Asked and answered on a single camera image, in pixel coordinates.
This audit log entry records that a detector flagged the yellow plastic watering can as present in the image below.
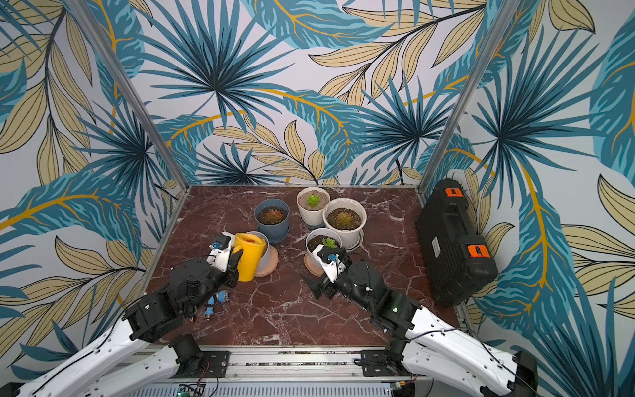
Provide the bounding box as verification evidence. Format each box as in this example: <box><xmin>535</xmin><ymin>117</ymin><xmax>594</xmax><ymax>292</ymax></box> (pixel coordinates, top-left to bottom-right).
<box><xmin>234</xmin><ymin>233</ymin><xmax>267</xmax><ymax>282</ymax></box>

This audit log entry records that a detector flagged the white pot pink succulent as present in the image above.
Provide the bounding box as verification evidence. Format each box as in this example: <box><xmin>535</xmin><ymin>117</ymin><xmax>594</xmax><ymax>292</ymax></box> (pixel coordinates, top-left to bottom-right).
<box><xmin>249</xmin><ymin>231</ymin><xmax>279</xmax><ymax>277</ymax></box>

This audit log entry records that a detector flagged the small white pot green succulent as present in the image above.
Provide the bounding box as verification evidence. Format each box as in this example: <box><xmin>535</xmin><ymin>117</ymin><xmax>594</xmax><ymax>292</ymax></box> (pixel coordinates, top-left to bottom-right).
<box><xmin>304</xmin><ymin>228</ymin><xmax>342</xmax><ymax>276</ymax></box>

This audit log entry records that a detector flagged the large white pot yellow succulent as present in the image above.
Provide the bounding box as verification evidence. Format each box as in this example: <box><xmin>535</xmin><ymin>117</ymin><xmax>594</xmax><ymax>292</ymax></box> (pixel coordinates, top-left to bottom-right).
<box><xmin>322</xmin><ymin>198</ymin><xmax>367</xmax><ymax>251</ymax></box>

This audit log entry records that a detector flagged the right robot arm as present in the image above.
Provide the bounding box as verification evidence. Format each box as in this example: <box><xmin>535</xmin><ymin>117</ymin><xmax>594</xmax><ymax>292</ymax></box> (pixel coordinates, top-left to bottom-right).
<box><xmin>304</xmin><ymin>261</ymin><xmax>538</xmax><ymax>396</ymax></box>

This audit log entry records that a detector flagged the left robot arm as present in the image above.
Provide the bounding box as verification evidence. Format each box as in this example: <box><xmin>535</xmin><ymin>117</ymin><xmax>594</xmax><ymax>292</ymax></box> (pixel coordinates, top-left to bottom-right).
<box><xmin>1</xmin><ymin>248</ymin><xmax>243</xmax><ymax>396</ymax></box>

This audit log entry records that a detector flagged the blue pot red succulent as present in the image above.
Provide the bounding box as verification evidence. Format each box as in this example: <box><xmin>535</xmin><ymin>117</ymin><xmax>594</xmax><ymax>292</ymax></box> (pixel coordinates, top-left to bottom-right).
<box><xmin>255</xmin><ymin>198</ymin><xmax>290</xmax><ymax>244</ymax></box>

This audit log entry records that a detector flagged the white ribbed pot green succulent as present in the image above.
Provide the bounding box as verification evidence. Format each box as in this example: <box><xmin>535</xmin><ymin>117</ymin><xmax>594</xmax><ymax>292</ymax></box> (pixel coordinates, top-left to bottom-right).
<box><xmin>296</xmin><ymin>187</ymin><xmax>331</xmax><ymax>229</ymax></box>

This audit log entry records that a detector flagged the blue spray nozzle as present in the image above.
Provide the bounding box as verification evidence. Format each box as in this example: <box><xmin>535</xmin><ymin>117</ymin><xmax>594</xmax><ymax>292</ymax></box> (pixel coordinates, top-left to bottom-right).
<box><xmin>204</xmin><ymin>290</ymin><xmax>230</xmax><ymax>318</ymax></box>

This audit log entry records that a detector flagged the black tool case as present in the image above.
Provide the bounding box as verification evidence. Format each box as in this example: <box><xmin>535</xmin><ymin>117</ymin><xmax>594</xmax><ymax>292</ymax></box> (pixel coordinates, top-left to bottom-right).
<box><xmin>415</xmin><ymin>179</ymin><xmax>498</xmax><ymax>307</ymax></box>

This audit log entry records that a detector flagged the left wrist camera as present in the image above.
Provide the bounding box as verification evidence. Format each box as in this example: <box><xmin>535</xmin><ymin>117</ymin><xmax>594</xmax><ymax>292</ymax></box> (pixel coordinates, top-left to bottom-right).
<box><xmin>206</xmin><ymin>232</ymin><xmax>235</xmax><ymax>272</ymax></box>

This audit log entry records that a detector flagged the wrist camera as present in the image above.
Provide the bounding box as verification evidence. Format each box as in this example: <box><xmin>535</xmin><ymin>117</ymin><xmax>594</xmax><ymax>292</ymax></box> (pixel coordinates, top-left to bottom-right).
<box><xmin>206</xmin><ymin>232</ymin><xmax>235</xmax><ymax>272</ymax></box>
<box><xmin>312</xmin><ymin>245</ymin><xmax>348</xmax><ymax>283</ymax></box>

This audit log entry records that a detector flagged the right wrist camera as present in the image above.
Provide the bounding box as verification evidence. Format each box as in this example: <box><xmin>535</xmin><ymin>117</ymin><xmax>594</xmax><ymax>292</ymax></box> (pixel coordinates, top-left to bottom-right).
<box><xmin>312</xmin><ymin>245</ymin><xmax>348</xmax><ymax>283</ymax></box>

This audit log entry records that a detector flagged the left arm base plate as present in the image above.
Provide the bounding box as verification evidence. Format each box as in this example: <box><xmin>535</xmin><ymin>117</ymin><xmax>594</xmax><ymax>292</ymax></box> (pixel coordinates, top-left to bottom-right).
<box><xmin>194</xmin><ymin>350</ymin><xmax>231</xmax><ymax>379</ymax></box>

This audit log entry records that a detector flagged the aluminium front rail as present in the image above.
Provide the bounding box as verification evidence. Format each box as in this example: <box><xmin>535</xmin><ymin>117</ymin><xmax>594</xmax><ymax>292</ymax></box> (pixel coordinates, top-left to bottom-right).
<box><xmin>73</xmin><ymin>346</ymin><xmax>507</xmax><ymax>397</ymax></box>

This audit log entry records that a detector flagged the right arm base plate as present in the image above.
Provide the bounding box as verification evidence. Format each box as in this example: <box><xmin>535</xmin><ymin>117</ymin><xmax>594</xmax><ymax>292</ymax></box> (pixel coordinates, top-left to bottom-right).
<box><xmin>353</xmin><ymin>350</ymin><xmax>421</xmax><ymax>379</ymax></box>

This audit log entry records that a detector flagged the left aluminium frame post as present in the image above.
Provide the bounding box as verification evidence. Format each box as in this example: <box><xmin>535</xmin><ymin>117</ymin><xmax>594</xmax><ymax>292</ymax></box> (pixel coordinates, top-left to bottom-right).
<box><xmin>66</xmin><ymin>0</ymin><xmax>190</xmax><ymax>191</ymax></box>

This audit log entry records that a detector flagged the aluminium frame post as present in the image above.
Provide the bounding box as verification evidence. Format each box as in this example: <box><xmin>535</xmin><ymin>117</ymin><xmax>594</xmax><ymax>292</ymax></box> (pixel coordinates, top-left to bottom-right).
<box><xmin>418</xmin><ymin>0</ymin><xmax>519</xmax><ymax>204</ymax></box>
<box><xmin>66</xmin><ymin>0</ymin><xmax>190</xmax><ymax>191</ymax></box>

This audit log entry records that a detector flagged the right aluminium frame post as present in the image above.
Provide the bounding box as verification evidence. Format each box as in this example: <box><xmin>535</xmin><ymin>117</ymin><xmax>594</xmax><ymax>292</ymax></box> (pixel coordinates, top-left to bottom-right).
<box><xmin>418</xmin><ymin>0</ymin><xmax>519</xmax><ymax>204</ymax></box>

